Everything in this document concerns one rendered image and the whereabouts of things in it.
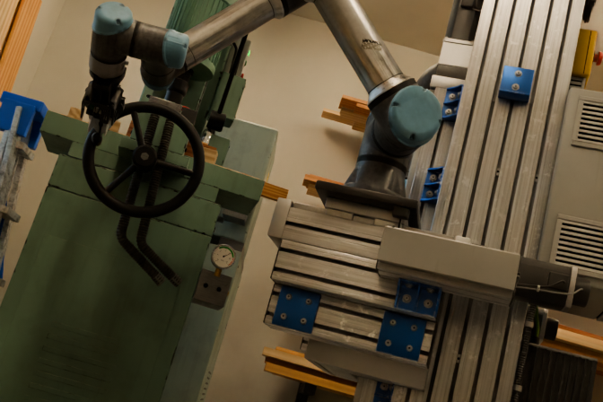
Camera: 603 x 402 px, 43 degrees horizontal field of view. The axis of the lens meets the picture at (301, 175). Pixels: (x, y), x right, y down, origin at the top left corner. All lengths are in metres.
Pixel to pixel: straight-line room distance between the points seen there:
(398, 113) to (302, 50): 3.40
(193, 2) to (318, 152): 2.52
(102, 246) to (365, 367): 0.74
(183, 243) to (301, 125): 2.82
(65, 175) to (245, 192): 0.47
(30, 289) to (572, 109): 1.38
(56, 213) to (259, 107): 2.89
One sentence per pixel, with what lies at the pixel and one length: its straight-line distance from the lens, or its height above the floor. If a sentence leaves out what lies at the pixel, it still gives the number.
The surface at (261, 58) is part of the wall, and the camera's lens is 4.94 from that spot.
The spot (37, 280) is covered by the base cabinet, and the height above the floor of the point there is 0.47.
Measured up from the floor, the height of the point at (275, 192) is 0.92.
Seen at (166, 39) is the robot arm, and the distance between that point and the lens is 1.60.
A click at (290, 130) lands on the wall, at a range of 4.77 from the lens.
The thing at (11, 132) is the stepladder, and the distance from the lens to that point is 3.00.
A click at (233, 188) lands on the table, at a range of 2.08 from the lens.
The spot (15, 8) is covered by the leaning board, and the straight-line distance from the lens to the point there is 4.34.
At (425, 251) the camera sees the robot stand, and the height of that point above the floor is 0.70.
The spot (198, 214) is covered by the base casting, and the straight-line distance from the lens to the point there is 2.06.
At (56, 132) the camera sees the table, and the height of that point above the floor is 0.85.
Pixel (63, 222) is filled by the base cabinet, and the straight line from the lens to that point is 2.05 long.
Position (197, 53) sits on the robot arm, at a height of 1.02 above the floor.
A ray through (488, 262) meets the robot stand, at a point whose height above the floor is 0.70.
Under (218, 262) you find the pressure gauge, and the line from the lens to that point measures 1.98.
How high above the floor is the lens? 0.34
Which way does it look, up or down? 17 degrees up
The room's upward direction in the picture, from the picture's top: 16 degrees clockwise
